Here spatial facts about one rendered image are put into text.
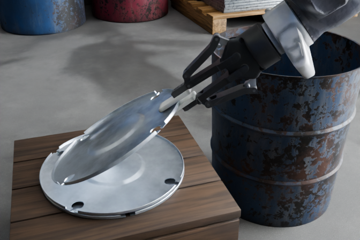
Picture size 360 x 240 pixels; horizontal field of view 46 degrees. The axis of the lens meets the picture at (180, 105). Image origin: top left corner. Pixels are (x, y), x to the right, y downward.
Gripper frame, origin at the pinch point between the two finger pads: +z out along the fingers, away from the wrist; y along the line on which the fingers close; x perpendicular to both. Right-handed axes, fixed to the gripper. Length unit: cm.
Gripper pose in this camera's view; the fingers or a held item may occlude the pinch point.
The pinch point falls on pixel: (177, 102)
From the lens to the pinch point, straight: 79.0
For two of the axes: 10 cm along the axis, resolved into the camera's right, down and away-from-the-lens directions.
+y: -6.0, -7.5, -2.8
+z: -7.9, 5.2, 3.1
